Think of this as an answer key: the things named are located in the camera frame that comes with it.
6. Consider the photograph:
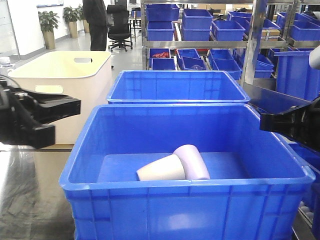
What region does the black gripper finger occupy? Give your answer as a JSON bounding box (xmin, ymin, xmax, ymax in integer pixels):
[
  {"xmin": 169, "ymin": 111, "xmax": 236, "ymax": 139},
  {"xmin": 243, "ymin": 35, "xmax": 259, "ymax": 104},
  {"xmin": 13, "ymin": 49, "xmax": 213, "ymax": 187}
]
[{"xmin": 259, "ymin": 97, "xmax": 320, "ymax": 150}]

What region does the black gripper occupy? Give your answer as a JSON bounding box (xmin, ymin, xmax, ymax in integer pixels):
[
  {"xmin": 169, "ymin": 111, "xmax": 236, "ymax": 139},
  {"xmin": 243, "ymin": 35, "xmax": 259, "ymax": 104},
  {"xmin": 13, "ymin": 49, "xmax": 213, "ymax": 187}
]
[{"xmin": 0, "ymin": 79, "xmax": 81, "ymax": 149}]

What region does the purple plastic cup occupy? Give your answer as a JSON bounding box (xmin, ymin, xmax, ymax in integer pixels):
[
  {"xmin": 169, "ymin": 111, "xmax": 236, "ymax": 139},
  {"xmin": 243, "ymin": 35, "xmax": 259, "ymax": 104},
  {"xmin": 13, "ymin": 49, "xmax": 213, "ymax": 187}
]
[{"xmin": 173, "ymin": 144, "xmax": 210, "ymax": 180}]

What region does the cream white plastic cup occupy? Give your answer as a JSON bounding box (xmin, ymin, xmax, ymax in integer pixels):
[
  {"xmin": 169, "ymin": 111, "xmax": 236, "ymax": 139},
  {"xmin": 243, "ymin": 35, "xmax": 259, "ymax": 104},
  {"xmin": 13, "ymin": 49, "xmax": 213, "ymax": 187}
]
[{"xmin": 136, "ymin": 154, "xmax": 186, "ymax": 181}]

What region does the cream plastic storage bin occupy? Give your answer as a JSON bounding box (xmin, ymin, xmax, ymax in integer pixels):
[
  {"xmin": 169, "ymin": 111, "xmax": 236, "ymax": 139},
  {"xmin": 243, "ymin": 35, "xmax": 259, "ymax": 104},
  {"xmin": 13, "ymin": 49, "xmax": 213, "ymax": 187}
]
[{"xmin": 8, "ymin": 51, "xmax": 113, "ymax": 144}]

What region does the front blue plastic bin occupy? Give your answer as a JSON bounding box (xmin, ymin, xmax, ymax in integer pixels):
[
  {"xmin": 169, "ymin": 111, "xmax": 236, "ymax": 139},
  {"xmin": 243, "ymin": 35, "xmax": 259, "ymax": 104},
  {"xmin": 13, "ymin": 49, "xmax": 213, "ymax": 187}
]
[{"xmin": 59, "ymin": 103, "xmax": 316, "ymax": 240}]

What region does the blue plastic bin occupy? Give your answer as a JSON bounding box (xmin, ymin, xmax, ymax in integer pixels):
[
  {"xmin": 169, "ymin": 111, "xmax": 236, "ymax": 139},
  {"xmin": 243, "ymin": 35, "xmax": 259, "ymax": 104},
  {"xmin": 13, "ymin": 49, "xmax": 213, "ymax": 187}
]
[
  {"xmin": 106, "ymin": 70, "xmax": 250, "ymax": 104},
  {"xmin": 59, "ymin": 103, "xmax": 316, "ymax": 240}
]

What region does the clear water bottle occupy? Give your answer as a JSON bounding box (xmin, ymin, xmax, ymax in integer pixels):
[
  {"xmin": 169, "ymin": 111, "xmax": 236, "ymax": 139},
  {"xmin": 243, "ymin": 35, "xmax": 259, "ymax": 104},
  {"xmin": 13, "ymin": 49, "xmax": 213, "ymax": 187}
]
[{"xmin": 0, "ymin": 56, "xmax": 16, "ymax": 76}]

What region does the metal shelf rack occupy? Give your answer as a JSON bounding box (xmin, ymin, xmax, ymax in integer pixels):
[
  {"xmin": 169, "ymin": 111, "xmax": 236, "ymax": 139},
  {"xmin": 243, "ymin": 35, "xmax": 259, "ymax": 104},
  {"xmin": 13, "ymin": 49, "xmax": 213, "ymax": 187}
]
[{"xmin": 140, "ymin": 0, "xmax": 320, "ymax": 85}]

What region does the potted plant in tan pot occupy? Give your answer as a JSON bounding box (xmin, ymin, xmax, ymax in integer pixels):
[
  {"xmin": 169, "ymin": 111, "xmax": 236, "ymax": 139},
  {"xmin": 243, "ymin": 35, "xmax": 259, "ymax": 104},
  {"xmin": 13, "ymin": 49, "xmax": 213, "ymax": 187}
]
[{"xmin": 38, "ymin": 11, "xmax": 59, "ymax": 50}]

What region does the black office chair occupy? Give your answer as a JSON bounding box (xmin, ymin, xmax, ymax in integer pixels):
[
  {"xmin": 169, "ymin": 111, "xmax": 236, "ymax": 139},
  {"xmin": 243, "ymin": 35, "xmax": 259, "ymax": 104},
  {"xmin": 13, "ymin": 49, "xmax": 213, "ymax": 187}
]
[{"xmin": 106, "ymin": 5, "xmax": 133, "ymax": 52}]

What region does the person in black clothes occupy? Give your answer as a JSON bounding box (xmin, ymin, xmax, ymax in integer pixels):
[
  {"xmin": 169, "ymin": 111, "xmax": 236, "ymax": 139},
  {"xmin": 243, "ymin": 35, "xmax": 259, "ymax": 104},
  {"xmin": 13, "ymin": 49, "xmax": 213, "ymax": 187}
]
[{"xmin": 82, "ymin": 0, "xmax": 107, "ymax": 51}]

